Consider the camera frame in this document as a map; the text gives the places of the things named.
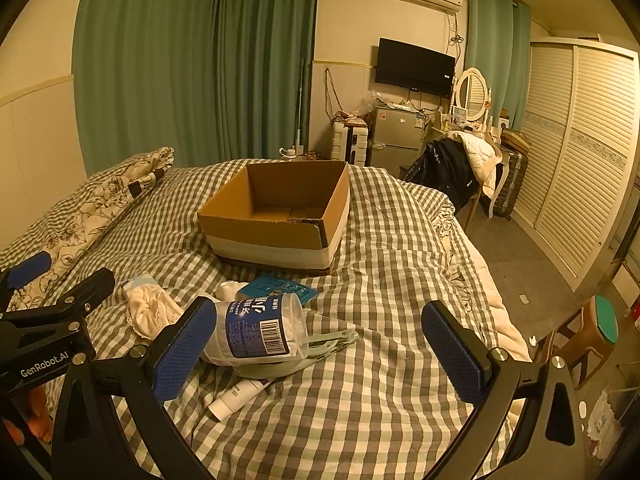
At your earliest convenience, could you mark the white cloth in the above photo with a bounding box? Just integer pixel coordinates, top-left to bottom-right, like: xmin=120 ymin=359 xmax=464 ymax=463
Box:
xmin=116 ymin=273 xmax=185 ymax=339

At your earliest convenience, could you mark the white hard suitcase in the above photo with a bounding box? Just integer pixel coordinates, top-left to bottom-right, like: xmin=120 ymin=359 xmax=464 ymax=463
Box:
xmin=332 ymin=120 xmax=371 ymax=166

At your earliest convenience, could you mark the grey hard suitcase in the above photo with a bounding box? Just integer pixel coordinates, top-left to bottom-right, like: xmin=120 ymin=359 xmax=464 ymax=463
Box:
xmin=492 ymin=146 xmax=530 ymax=221

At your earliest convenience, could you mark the wall cable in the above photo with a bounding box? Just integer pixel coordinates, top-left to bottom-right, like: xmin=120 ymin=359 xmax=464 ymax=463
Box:
xmin=322 ymin=66 xmax=347 ymax=117

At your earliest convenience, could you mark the pale green plastic hanger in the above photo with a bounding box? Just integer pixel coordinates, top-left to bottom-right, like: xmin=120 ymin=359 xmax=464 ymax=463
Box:
xmin=234 ymin=326 xmax=359 ymax=380

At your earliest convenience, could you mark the clear jar with blue label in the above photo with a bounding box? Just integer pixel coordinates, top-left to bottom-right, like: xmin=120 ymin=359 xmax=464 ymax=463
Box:
xmin=201 ymin=292 xmax=309 ymax=367

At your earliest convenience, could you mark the white figurine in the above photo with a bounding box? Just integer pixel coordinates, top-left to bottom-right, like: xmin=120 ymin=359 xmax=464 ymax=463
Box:
xmin=214 ymin=280 xmax=247 ymax=302

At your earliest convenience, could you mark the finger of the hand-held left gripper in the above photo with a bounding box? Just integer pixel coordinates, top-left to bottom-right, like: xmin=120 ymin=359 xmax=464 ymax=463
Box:
xmin=0 ymin=267 xmax=116 ymax=331
xmin=0 ymin=251 xmax=54 ymax=311

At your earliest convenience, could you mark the floral patterned pillow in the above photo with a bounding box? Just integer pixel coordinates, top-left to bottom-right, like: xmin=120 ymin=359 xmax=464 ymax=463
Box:
xmin=0 ymin=147 xmax=176 ymax=311

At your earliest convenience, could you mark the oval vanity mirror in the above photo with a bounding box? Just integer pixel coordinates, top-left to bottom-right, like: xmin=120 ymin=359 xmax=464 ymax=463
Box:
xmin=454 ymin=68 xmax=488 ymax=123

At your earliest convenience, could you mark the white dressing table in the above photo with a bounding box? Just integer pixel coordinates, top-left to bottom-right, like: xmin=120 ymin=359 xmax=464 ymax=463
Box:
xmin=424 ymin=109 xmax=507 ymax=220

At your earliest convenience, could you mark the wide green curtain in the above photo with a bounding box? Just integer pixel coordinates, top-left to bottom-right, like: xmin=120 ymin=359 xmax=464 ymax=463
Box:
xmin=72 ymin=0 xmax=321 ymax=177

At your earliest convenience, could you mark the wooden stool with green seat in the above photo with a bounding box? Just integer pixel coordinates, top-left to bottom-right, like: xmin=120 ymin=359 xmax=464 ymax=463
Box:
xmin=547 ymin=295 xmax=621 ymax=391

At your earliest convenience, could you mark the narrow green curtain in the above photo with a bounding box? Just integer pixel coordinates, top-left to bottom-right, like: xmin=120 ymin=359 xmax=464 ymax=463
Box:
xmin=465 ymin=0 xmax=532 ymax=133

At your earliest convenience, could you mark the brown woven basket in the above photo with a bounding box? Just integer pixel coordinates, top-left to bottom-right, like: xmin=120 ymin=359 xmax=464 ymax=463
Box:
xmin=500 ymin=129 xmax=532 ymax=152

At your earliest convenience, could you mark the silver small fridge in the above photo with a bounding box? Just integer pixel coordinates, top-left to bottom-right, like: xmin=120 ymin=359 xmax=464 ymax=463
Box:
xmin=368 ymin=105 xmax=432 ymax=168

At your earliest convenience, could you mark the white quilted jacket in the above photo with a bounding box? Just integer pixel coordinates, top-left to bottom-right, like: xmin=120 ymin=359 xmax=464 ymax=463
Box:
xmin=446 ymin=130 xmax=505 ymax=198

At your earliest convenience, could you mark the white cosmetic tube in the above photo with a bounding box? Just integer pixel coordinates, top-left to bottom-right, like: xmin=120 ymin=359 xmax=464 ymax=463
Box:
xmin=207 ymin=377 xmax=282 ymax=422

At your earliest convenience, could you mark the brown cardboard box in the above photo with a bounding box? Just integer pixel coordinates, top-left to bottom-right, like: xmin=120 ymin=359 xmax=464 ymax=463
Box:
xmin=197 ymin=159 xmax=351 ymax=274

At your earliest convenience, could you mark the blue packet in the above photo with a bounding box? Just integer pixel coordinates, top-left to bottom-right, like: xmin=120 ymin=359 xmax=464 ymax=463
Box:
xmin=236 ymin=274 xmax=321 ymax=307

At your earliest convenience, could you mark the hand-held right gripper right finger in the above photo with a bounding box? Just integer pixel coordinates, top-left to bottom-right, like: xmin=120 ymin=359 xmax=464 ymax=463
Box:
xmin=421 ymin=301 xmax=586 ymax=480

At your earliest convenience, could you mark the white plastic bag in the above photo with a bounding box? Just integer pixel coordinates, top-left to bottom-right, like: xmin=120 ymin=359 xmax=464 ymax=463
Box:
xmin=586 ymin=389 xmax=627 ymax=450

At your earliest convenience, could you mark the person's left hand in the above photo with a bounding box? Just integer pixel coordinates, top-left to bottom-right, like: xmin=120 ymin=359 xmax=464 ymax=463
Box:
xmin=14 ymin=386 xmax=55 ymax=445

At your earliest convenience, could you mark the white louvred wardrobe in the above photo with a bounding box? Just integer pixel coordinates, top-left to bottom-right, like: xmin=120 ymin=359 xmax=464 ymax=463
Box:
xmin=510 ymin=35 xmax=640 ymax=293

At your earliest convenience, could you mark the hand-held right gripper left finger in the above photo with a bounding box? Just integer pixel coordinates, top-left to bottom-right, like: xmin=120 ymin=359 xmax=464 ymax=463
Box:
xmin=52 ymin=296 xmax=218 ymax=480

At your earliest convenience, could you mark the black wall television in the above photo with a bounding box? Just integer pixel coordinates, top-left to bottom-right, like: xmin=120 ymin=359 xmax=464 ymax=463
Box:
xmin=374 ymin=37 xmax=457 ymax=99

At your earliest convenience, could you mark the white mop pole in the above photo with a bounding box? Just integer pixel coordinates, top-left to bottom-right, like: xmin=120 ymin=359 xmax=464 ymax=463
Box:
xmin=294 ymin=59 xmax=307 ymax=157

